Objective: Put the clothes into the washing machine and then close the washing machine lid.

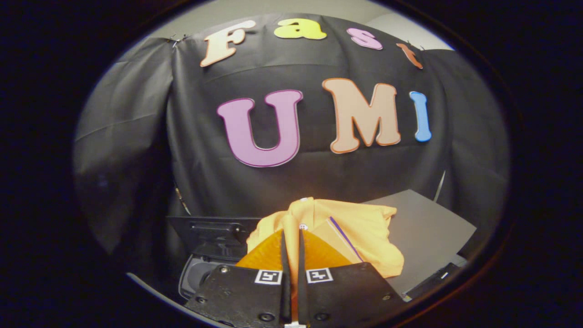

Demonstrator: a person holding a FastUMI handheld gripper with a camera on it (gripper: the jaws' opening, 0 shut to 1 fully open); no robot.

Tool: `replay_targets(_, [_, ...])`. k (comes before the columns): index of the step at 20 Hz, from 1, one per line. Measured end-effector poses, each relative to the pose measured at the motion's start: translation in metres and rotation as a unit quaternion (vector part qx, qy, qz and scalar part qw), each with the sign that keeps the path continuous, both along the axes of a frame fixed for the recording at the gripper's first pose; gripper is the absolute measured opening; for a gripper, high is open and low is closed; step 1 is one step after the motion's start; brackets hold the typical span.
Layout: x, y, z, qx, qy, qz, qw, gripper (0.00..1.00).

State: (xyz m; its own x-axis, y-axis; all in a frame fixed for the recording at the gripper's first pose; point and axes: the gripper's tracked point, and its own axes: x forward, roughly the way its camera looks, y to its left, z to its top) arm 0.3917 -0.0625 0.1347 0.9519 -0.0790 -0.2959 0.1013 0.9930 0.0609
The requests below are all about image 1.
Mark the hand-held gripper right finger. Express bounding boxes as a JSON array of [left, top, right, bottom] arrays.
[[298, 228, 406, 328]]

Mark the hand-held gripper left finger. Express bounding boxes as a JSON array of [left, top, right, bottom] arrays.
[[184, 228, 292, 328]]

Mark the orange shirt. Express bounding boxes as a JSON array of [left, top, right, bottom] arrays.
[[246, 197, 405, 278]]

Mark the black backdrop cloth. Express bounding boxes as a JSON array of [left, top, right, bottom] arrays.
[[73, 13, 511, 274]]

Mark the white cabinet with grey frame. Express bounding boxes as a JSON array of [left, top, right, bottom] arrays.
[[362, 189, 477, 301]]

